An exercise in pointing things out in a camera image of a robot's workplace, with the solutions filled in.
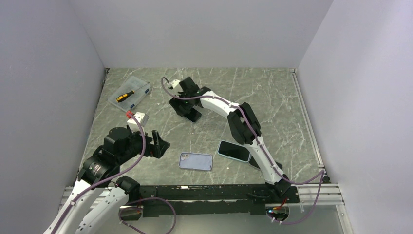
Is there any clear plastic organizer box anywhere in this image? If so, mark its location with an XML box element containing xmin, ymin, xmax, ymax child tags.
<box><xmin>107</xmin><ymin>76</ymin><xmax>152</xmax><ymax>112</ymax></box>

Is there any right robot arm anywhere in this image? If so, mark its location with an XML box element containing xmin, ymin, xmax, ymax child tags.
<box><xmin>161</xmin><ymin>77</ymin><xmax>291</xmax><ymax>202</ymax></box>

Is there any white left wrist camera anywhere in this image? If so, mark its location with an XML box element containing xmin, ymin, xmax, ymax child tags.
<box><xmin>126</xmin><ymin>111</ymin><xmax>149</xmax><ymax>132</ymax></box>

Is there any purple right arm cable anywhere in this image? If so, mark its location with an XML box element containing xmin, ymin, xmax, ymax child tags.
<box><xmin>160</xmin><ymin>77</ymin><xmax>326</xmax><ymax>226</ymax></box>

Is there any yellow black screwdriver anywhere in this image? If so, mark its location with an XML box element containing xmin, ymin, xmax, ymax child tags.
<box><xmin>116</xmin><ymin>90</ymin><xmax>135</xmax><ymax>103</ymax></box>

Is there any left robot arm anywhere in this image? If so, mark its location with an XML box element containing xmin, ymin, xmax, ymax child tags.
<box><xmin>45</xmin><ymin>127</ymin><xmax>170</xmax><ymax>234</ymax></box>

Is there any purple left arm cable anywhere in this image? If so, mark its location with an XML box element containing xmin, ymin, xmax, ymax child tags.
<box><xmin>50</xmin><ymin>115</ymin><xmax>177</xmax><ymax>234</ymax></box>

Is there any clear magsafe phone case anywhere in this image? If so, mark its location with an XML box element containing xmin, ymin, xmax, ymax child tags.
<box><xmin>248</xmin><ymin>155</ymin><xmax>283</xmax><ymax>171</ymax></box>

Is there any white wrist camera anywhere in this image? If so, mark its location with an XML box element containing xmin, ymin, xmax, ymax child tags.
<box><xmin>126</xmin><ymin>111</ymin><xmax>149</xmax><ymax>132</ymax></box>
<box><xmin>168</xmin><ymin>79</ymin><xmax>180</xmax><ymax>90</ymax></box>

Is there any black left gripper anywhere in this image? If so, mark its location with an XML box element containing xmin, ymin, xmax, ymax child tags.
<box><xmin>117</xmin><ymin>125</ymin><xmax>169</xmax><ymax>164</ymax></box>

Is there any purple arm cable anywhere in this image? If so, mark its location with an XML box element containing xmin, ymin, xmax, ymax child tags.
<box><xmin>50</xmin><ymin>115</ymin><xmax>177</xmax><ymax>234</ymax></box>
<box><xmin>160</xmin><ymin>77</ymin><xmax>326</xmax><ymax>226</ymax></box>

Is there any light blue phone case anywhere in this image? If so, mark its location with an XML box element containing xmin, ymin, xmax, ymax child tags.
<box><xmin>217</xmin><ymin>140</ymin><xmax>252</xmax><ymax>163</ymax></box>

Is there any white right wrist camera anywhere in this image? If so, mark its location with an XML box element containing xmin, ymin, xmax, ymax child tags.
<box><xmin>168</xmin><ymin>79</ymin><xmax>180</xmax><ymax>90</ymax></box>

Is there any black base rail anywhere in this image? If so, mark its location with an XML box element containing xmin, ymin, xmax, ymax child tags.
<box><xmin>126</xmin><ymin>184</ymin><xmax>300</xmax><ymax>217</ymax></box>

